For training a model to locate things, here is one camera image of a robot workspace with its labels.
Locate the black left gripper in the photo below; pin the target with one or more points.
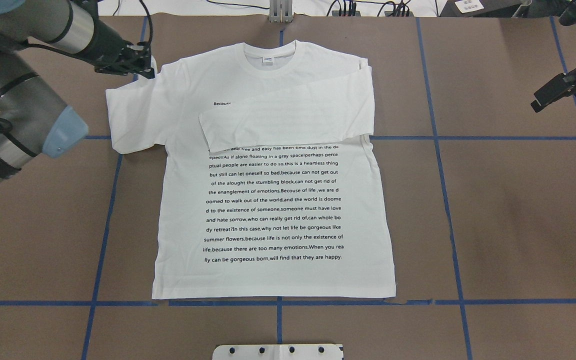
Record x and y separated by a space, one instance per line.
102 44

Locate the white printed t-shirt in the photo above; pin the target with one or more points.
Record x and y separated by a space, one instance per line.
271 186

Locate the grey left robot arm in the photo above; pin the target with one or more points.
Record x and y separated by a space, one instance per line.
33 117

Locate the dark box with label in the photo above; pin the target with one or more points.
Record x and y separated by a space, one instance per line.
480 8

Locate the grey aluminium post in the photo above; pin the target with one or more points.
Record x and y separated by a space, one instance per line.
281 11

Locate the white metal base plate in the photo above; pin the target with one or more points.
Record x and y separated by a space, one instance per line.
325 351

